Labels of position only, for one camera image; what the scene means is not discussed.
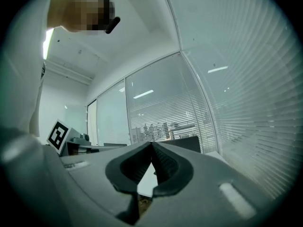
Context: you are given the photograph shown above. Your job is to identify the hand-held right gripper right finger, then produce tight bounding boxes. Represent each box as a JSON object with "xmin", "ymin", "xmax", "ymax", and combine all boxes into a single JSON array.
[{"xmin": 139, "ymin": 141, "xmax": 275, "ymax": 227}]

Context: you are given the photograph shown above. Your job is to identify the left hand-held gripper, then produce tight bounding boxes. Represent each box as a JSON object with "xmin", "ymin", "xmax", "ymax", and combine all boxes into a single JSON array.
[{"xmin": 46, "ymin": 119, "xmax": 129, "ymax": 156}]

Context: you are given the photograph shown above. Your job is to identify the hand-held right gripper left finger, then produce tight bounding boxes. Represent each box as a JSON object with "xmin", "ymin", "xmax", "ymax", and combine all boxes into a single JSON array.
[{"xmin": 59, "ymin": 141, "xmax": 153, "ymax": 226}]

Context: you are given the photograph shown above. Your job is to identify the glass door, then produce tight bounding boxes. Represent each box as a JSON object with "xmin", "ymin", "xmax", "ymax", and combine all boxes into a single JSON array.
[{"xmin": 87, "ymin": 99, "xmax": 98, "ymax": 146}]

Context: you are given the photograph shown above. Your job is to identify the white window blinds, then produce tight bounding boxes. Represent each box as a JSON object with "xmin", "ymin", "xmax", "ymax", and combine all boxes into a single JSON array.
[{"xmin": 126, "ymin": 88, "xmax": 215, "ymax": 150}]

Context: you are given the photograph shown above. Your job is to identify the ceiling light strip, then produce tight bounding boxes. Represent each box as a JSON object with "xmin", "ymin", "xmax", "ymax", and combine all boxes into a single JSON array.
[{"xmin": 42, "ymin": 28, "xmax": 54, "ymax": 61}]

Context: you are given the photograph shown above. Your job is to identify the person's head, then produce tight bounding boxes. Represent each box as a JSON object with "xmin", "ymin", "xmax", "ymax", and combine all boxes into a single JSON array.
[{"xmin": 46, "ymin": 0, "xmax": 116, "ymax": 36}]

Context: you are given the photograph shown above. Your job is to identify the grey gripper-mounted camera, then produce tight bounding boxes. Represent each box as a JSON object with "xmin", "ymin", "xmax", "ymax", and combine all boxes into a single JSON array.
[{"xmin": 71, "ymin": 133, "xmax": 91, "ymax": 143}]

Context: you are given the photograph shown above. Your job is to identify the black head-worn camera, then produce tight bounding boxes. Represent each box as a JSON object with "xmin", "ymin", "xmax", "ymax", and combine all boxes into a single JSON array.
[{"xmin": 105, "ymin": 17, "xmax": 121, "ymax": 35}]

